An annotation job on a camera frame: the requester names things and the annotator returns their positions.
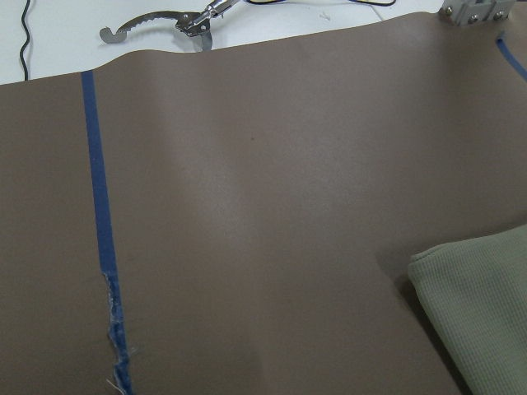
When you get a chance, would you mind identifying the green long-sleeve shirt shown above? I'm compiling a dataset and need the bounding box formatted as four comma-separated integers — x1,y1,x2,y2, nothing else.
408,225,526,394

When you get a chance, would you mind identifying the aluminium frame post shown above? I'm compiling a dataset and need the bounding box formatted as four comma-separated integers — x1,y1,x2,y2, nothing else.
439,0,516,26

